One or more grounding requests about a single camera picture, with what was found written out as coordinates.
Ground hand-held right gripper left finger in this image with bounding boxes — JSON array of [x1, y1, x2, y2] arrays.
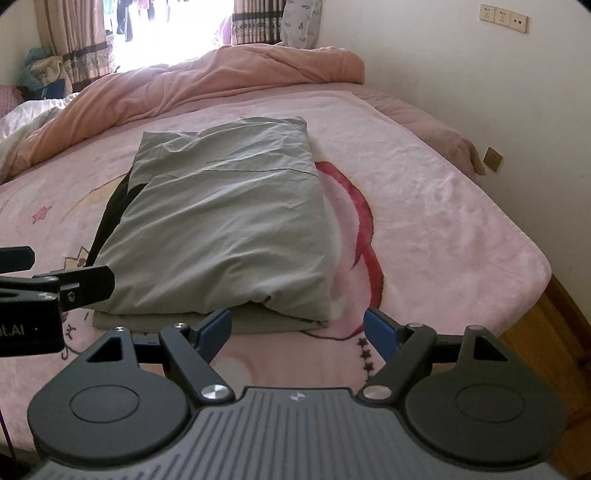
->
[[82, 308, 236, 402]]

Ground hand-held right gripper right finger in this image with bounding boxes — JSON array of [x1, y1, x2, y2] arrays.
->
[[358, 307, 514, 401]]

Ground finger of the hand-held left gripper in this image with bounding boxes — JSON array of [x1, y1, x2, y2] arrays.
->
[[0, 246, 37, 277], [0, 265, 116, 311]]

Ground grey and black jacket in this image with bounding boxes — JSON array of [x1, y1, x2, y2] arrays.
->
[[85, 115, 335, 334]]

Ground teal clothes pile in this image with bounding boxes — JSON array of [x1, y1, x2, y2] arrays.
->
[[17, 45, 71, 101]]

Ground hanging clothes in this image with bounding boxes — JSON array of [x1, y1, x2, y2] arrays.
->
[[102, 0, 163, 43]]

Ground pink printed blanket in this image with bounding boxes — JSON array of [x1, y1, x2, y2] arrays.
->
[[0, 87, 553, 462]]

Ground white duvet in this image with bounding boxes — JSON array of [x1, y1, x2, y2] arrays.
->
[[0, 91, 80, 185]]

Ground pink dotted pillow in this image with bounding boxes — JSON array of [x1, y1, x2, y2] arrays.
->
[[0, 83, 25, 117]]

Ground mauve bed sheet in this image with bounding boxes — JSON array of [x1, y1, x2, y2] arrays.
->
[[355, 82, 486, 177]]

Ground beige patterned curtain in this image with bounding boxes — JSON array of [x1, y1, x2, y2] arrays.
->
[[231, 0, 290, 47], [34, 0, 117, 92]]

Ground pink quilt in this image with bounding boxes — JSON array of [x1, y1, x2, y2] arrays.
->
[[0, 45, 366, 185]]

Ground purple cloth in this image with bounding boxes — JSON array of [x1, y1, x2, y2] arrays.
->
[[216, 14, 237, 47]]

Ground white patterned cushion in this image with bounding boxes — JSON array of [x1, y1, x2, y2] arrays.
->
[[281, 0, 325, 49]]

